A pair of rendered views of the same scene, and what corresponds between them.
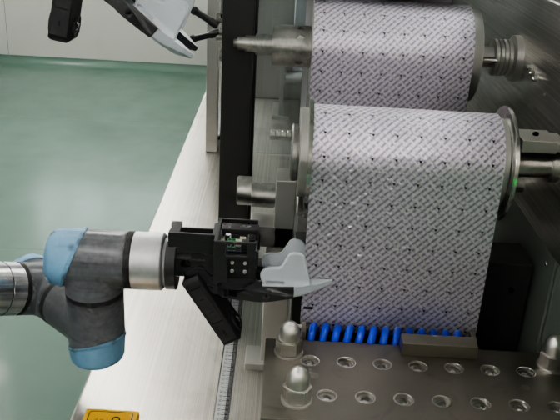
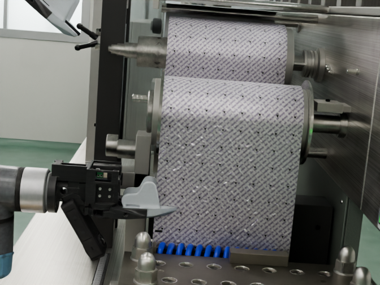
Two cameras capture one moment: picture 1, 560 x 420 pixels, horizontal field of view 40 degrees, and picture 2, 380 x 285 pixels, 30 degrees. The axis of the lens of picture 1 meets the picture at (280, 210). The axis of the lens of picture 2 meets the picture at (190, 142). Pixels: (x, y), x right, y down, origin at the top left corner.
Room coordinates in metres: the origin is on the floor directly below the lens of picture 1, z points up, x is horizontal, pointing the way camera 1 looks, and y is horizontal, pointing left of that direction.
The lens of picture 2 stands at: (-0.27, -0.05, 1.43)
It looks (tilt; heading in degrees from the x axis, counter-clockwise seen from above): 11 degrees down; 358
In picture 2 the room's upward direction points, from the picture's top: 5 degrees clockwise
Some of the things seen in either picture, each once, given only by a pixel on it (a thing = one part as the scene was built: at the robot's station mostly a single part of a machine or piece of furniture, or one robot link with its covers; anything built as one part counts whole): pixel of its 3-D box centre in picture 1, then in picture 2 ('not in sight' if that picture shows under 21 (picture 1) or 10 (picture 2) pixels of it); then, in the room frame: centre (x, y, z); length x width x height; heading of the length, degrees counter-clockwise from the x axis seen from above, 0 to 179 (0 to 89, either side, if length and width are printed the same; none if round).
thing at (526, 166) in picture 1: (529, 164); (324, 124); (0.95, -0.32, 1.25); 0.07 x 0.04 x 0.04; 90
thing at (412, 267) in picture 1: (394, 272); (225, 202); (0.89, -0.15, 1.11); 0.23 x 0.01 x 0.18; 90
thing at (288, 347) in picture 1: (289, 337); (142, 245); (0.82, -0.02, 1.05); 0.04 x 0.04 x 0.04
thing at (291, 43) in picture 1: (292, 46); (152, 52); (1.20, 0.00, 1.33); 0.06 x 0.06 x 0.06; 0
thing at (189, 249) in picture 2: (387, 339); (220, 255); (0.87, -0.15, 1.03); 0.21 x 0.04 x 0.03; 90
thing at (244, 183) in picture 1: (244, 190); (112, 145); (0.98, 0.05, 1.18); 0.04 x 0.02 x 0.04; 0
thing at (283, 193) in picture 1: (267, 272); (128, 214); (0.98, 0.01, 1.05); 0.06 x 0.05 x 0.31; 90
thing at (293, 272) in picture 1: (297, 272); (149, 198); (0.87, -0.03, 1.12); 0.09 x 0.03 x 0.06; 89
